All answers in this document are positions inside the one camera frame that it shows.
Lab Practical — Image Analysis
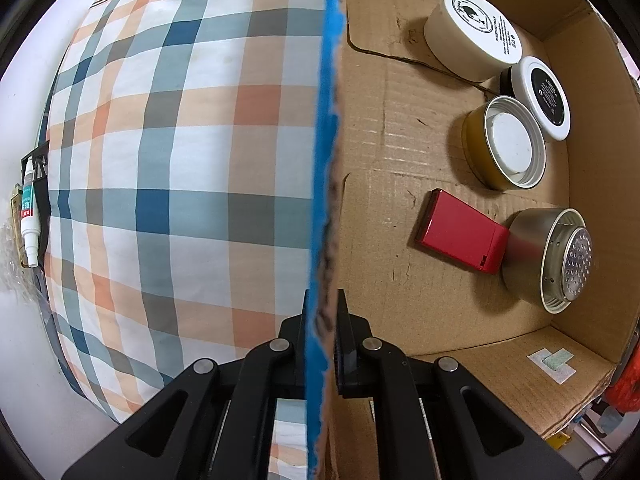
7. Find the red rectangular box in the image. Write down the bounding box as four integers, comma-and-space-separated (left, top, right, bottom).
414, 188, 510, 274

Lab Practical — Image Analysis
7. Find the silver metal perforated tin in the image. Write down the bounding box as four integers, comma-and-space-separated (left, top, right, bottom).
501, 208, 593, 315

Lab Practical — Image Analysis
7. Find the blue printed cardboard box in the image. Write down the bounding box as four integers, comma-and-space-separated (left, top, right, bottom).
324, 0, 639, 479

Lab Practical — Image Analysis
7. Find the white jar black lid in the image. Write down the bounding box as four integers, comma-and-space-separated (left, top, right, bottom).
499, 55, 572, 142

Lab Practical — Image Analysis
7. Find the orange floral cloth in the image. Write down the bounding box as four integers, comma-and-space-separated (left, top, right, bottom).
604, 348, 640, 413

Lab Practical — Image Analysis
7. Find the plaid checkered blanket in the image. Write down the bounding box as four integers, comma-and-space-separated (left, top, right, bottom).
41, 0, 334, 480

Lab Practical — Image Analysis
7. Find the white glue tube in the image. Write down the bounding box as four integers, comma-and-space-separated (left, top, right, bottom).
21, 157, 41, 268

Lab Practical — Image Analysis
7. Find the gold tin white inside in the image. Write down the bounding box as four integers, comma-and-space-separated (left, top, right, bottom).
461, 96, 547, 191

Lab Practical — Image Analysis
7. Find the white round jar printed lid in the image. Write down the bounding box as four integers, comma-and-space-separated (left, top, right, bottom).
424, 0, 523, 82

